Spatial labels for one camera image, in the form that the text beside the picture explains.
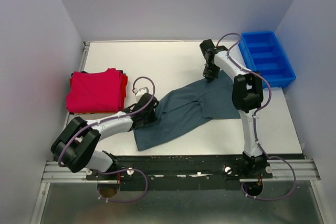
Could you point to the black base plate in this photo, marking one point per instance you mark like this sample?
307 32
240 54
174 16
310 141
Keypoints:
200 172

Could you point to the red folded t shirt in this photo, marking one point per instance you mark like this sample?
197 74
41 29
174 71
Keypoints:
124 87

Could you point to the magenta folded t shirt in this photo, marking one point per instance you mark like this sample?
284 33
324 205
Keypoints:
94 90

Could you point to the aluminium frame rail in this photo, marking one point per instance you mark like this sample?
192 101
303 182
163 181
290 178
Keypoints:
53 174

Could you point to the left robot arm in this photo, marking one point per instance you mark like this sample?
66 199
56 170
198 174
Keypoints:
75 147

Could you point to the blue plastic bin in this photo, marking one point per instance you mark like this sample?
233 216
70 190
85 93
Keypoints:
262 52

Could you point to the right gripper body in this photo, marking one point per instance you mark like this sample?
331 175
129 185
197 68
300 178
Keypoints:
211 71

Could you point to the grey-blue t shirt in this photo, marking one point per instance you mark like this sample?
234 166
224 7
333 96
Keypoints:
184 109

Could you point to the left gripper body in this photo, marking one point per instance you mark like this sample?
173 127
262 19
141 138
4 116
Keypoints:
150 118

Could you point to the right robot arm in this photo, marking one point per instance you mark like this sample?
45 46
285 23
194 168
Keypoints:
247 97

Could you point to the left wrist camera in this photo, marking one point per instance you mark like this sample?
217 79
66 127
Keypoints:
138 93

